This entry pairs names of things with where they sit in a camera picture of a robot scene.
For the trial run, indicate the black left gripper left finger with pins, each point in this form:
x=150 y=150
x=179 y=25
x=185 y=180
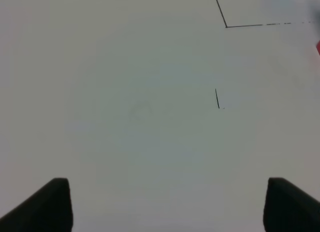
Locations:
x=48 y=209

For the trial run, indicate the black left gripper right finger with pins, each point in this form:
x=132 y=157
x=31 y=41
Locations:
x=288 y=208

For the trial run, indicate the red cube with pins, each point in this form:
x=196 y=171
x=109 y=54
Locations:
x=318 y=47

